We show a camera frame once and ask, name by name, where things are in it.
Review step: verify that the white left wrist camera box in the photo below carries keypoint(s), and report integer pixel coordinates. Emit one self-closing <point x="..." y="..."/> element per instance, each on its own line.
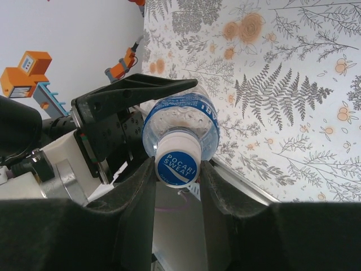
<point x="59" y="146"/>

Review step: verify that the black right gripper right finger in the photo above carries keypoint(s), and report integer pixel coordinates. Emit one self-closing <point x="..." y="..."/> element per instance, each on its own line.
<point x="282" y="240"/>

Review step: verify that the floral patterned table mat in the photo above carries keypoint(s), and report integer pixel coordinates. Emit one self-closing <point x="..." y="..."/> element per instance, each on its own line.
<point x="282" y="84"/>

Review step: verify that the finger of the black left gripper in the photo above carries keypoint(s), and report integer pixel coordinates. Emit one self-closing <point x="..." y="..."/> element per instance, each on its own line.
<point x="127" y="93"/>

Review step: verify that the clear bottle blue label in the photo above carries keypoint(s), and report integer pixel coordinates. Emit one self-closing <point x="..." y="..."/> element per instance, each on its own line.
<point x="180" y="110"/>

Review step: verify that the white plastic bottle cap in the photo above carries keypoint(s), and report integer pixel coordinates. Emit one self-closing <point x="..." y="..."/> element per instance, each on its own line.
<point x="176" y="166"/>

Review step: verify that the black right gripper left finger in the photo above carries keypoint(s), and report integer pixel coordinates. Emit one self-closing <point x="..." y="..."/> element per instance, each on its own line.
<point x="84" y="240"/>

